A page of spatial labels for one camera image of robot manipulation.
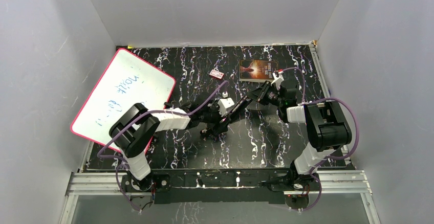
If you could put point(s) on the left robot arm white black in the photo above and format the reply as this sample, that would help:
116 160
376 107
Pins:
135 129

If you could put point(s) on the dark paperback book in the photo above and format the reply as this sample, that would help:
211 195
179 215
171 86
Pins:
257 70

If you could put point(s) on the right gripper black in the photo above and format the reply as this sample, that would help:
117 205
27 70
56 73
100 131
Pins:
259 94

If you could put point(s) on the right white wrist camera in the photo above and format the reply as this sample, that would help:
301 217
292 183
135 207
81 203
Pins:
278 79

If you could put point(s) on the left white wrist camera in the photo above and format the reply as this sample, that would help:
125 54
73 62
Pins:
225 104

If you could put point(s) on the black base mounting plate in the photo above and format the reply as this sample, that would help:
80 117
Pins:
167 186

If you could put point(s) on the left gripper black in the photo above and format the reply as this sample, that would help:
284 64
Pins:
215 108

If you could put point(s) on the black stapler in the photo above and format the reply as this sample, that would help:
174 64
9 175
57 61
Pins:
217 128

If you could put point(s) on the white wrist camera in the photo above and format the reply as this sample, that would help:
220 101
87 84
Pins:
278 79
225 104

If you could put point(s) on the aluminium frame rail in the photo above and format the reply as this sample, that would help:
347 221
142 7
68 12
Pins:
108 183

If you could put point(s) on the pink-framed whiteboard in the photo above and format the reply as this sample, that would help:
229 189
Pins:
126 81

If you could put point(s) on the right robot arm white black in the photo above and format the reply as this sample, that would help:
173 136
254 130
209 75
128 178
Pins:
326 125

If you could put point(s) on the small red staple box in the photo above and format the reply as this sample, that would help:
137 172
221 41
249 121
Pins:
216 74

